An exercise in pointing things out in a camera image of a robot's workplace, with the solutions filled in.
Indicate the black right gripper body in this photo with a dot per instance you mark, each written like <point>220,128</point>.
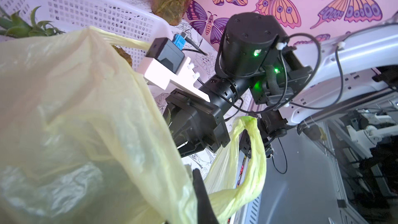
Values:
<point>195,124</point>

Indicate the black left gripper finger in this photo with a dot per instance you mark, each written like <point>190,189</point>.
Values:
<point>204,210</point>

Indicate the yellow-green plastic bag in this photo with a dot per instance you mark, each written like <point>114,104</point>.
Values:
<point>83,141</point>

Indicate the pineapple front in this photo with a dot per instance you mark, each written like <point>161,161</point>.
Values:
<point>15,27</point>

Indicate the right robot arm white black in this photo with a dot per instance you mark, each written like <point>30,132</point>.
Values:
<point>253,55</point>

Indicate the white plastic perforated basket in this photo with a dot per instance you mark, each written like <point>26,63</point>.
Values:
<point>112,16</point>

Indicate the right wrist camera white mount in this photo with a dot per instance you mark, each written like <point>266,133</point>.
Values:
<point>166,67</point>

